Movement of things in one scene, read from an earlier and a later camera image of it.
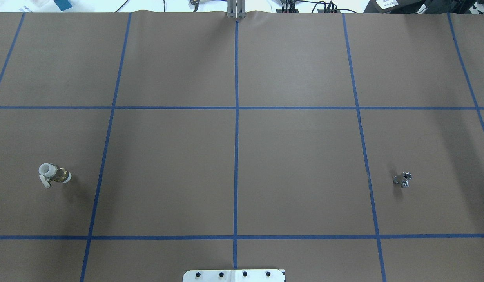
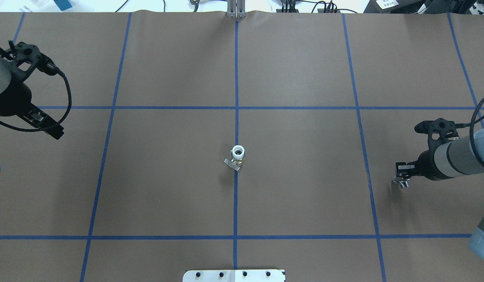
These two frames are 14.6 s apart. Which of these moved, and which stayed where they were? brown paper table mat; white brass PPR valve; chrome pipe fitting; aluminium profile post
Moved: white brass PPR valve
Stayed: aluminium profile post; brown paper table mat; chrome pipe fitting
